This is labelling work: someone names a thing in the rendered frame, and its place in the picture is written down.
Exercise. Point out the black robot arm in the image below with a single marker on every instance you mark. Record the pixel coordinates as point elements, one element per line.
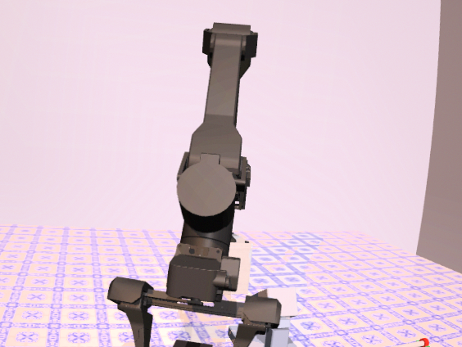
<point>213,175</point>

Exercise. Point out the white pin with red cap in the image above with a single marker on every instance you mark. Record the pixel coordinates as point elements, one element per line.
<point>421,343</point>

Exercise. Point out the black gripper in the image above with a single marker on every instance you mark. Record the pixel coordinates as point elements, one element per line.
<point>134,297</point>

